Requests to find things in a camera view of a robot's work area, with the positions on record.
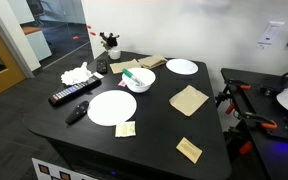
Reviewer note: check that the small brown printed packet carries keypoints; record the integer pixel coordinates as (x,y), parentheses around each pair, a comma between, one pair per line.
(189,150)

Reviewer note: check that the black side table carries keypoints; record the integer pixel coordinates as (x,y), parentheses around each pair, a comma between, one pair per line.
(277,156)

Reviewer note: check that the white plate floral print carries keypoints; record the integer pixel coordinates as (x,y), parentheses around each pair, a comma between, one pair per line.
(144,87)

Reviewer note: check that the tan cardboard piece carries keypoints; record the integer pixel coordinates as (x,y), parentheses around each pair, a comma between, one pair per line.
(124,66)

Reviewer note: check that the white cabinet wooden top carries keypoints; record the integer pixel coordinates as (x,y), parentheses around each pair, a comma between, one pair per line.
(39,43)

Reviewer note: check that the pale yellow packet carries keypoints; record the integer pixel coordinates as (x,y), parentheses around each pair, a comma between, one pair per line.
(125,129)

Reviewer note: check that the small sugar packet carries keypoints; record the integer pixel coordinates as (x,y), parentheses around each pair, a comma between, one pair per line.
(121,83)

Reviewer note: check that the white vase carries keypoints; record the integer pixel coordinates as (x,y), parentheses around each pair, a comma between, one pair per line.
(114,54)

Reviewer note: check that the folded brown napkin stack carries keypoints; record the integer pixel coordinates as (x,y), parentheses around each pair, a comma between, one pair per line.
(152,61)

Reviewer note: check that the long black TV remote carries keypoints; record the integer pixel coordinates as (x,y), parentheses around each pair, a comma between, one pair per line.
(74,90)

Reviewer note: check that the small curved black remote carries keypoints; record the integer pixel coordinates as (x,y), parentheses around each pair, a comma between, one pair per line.
(77,112)

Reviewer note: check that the crumpled white tissue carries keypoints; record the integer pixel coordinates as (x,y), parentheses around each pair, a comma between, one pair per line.
(75,76)

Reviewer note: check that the checkered calibration board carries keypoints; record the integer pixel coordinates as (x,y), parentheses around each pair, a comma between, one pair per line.
(47,168)

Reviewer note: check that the white marker pen green cap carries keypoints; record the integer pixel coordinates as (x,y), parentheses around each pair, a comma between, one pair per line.
(131,76)

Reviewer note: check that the small white plate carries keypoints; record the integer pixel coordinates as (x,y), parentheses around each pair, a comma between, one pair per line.
(182,66)

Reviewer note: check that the short black remote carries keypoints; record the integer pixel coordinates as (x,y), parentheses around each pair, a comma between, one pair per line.
(101,66)

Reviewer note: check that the large white flat plate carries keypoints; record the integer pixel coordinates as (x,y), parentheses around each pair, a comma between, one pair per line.
(112,108)

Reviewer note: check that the flat brown paper napkin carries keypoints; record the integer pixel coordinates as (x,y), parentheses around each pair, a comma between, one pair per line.
(188,100)

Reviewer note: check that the white paper wall notice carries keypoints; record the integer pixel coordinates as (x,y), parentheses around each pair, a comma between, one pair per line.
(270,33)

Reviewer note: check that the small white paper card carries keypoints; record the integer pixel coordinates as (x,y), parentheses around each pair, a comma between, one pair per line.
(98,75)

